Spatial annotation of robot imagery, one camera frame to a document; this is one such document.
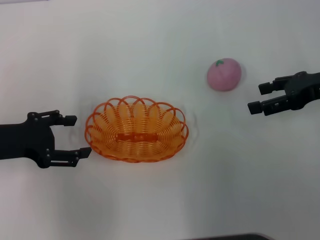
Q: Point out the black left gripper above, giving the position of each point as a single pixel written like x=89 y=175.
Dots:
x=27 y=140

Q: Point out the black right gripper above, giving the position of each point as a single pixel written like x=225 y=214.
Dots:
x=305 y=87

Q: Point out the pink peach with green leaf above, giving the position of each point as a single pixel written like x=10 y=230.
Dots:
x=223 y=75

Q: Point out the orange woven plastic basket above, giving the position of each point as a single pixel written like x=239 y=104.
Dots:
x=136 y=138

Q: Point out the black robot torso edge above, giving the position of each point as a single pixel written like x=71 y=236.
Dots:
x=232 y=237

